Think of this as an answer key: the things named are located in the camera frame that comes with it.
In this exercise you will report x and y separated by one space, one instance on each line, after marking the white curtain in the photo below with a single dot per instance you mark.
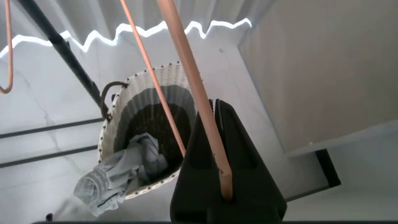
93 15

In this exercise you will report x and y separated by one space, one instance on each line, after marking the pink clothes hanger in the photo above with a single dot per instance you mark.
10 46
199 93

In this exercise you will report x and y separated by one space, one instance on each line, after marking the black clothes rack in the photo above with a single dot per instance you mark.
71 62

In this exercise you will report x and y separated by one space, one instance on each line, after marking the white laundry basket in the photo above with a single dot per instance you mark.
168 81

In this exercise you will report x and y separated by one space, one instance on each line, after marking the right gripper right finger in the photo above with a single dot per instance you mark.
255 186

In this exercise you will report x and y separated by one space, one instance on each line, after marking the pale grey garment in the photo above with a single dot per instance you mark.
109 177

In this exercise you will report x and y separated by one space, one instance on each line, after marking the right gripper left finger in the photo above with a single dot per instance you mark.
196 186

